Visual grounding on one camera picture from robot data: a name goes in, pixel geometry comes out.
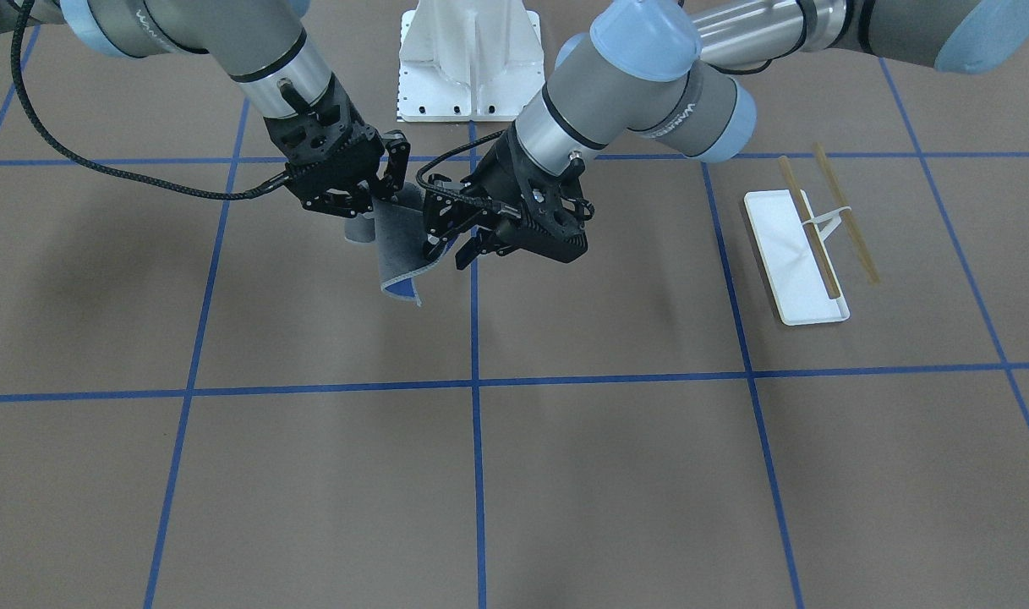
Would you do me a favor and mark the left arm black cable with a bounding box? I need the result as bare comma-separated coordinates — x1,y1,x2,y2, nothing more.
415,127,523,222

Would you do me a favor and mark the grey blue denim towel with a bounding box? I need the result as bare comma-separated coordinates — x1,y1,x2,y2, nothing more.
344,184,438,307

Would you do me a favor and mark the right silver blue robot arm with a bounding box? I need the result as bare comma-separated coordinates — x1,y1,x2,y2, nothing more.
0,1,410,218

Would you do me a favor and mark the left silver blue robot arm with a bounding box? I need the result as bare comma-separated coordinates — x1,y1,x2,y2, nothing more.
418,1,1029,268

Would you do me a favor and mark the white towel rack with wooden bars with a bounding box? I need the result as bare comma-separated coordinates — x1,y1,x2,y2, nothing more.
743,142,881,326

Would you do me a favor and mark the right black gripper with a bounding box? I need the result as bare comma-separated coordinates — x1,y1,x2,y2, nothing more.
265,76,411,218

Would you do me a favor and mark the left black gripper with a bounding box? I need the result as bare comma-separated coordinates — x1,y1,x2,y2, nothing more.
422,127,594,271

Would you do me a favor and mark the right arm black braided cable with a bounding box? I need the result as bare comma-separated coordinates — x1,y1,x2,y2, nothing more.
8,0,293,202

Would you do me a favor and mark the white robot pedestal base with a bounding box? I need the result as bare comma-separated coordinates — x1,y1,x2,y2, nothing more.
396,1,545,123

